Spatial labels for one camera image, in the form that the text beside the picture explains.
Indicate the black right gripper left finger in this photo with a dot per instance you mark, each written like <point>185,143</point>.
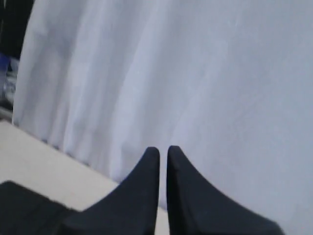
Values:
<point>130,209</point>

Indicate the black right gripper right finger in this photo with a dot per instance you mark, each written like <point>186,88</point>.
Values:
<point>196,207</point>

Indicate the white backdrop curtain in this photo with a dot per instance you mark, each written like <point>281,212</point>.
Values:
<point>229,81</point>

